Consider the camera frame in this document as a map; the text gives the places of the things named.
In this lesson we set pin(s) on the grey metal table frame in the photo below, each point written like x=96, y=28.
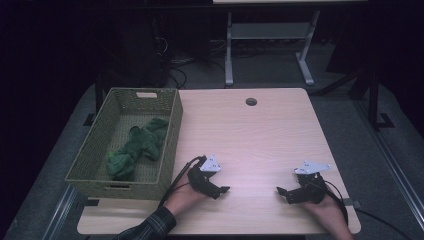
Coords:
x=270, y=30

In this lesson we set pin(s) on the grey metal floor rail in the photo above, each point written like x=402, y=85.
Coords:
x=393, y=160
x=60, y=213

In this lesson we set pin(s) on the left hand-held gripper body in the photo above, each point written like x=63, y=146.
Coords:
x=200, y=180

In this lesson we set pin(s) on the dark green cloth garment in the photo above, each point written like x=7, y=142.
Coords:
x=140, y=143

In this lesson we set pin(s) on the dark round table grommet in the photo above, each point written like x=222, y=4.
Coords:
x=251, y=101

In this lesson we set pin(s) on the black metal stand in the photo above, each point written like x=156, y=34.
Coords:
x=98, y=96
x=373, y=100

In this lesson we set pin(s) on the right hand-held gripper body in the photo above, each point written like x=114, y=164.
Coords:
x=311, y=191

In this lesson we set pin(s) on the person's right hand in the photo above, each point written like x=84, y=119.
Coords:
x=331, y=213

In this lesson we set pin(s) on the grey tape piece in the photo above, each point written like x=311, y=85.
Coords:
x=350, y=202

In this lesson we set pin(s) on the person's left hand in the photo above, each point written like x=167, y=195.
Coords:
x=183, y=196

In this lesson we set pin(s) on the green woven basket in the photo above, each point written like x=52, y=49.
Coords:
x=100, y=133

